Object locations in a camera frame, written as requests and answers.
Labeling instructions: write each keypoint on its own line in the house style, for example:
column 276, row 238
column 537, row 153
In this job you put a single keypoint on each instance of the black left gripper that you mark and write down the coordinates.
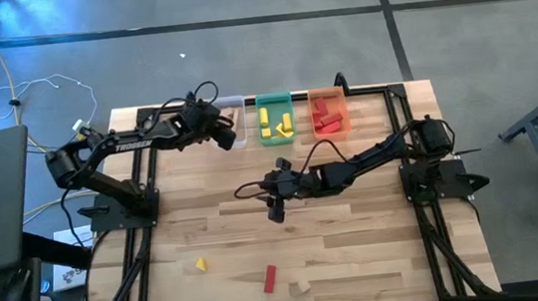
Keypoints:
column 193, row 123

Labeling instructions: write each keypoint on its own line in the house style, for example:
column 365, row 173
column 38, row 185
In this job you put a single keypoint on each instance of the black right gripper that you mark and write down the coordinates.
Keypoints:
column 302, row 183

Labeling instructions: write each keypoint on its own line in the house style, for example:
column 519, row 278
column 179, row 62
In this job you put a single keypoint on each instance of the long natural wood block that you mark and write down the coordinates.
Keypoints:
column 234, row 117

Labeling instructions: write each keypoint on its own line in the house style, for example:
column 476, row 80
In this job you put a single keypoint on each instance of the small yellow block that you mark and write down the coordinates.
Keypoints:
column 280, row 130

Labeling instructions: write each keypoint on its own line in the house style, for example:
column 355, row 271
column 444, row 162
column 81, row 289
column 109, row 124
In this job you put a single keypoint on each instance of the red rectangular block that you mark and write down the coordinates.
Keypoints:
column 331, row 128

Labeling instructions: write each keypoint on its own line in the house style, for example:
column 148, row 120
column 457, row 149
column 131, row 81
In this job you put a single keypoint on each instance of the long red block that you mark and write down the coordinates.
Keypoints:
column 270, row 278
column 332, row 118

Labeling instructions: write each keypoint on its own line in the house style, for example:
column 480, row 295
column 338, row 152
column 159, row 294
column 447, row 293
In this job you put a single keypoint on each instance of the natural wood triangle block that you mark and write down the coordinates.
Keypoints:
column 303, row 285

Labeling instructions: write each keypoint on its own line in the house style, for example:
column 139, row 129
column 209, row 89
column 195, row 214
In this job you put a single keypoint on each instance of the yellow triangle block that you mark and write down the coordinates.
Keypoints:
column 201, row 265

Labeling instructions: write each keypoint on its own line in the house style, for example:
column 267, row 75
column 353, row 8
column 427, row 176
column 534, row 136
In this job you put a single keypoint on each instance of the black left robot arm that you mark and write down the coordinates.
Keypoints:
column 133, row 145

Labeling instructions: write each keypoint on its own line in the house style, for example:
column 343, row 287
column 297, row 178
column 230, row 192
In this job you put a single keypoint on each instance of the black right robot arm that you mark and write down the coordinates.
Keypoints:
column 374, row 154

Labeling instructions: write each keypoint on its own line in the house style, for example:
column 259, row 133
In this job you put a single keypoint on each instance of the clear plastic bin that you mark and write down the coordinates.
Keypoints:
column 244, row 139

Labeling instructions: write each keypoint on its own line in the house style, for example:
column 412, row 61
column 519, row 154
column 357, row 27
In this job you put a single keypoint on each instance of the green plastic bin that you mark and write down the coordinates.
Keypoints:
column 274, row 101

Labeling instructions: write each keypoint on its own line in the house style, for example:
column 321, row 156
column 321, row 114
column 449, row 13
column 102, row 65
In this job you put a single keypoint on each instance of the orange plastic bin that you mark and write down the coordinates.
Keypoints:
column 338, row 98

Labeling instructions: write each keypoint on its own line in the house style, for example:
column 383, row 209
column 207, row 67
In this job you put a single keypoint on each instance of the white power adapter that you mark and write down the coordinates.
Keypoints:
column 79, row 125

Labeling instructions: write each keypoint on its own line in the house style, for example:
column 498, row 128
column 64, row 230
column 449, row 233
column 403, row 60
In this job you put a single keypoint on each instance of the black metal bar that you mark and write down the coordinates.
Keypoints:
column 59, row 251

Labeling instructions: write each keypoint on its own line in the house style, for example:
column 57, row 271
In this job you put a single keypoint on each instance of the white cardboard box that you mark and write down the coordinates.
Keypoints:
column 69, row 277

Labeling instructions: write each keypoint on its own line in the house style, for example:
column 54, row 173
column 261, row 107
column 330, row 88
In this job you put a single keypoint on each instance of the black computer mouse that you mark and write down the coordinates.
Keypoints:
column 18, row 292

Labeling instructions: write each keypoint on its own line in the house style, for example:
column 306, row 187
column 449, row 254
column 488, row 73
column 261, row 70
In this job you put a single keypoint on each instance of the black frame bracket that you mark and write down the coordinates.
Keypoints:
column 340, row 83

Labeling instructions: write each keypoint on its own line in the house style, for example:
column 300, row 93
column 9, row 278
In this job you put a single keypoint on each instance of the black aluminium table frame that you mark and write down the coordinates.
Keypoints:
column 368, row 90

